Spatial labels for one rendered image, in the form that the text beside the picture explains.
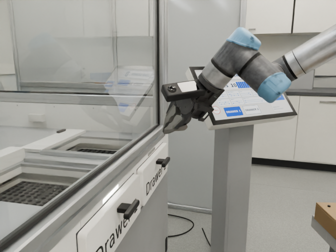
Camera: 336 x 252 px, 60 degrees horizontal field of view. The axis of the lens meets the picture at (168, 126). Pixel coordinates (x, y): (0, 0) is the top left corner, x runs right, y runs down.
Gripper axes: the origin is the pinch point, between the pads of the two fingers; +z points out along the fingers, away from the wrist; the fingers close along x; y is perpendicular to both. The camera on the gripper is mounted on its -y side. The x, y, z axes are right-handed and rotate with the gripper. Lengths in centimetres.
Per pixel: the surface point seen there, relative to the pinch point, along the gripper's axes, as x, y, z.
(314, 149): 57, 283, 36
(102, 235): -27.6, -25.7, 6.2
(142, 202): -15.1, -4.5, 15.0
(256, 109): 18, 62, -7
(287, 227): -12, 166, 62
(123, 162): -11.8, -17.4, 2.5
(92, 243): -29.5, -29.0, 4.8
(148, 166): -7.1, -3.1, 9.1
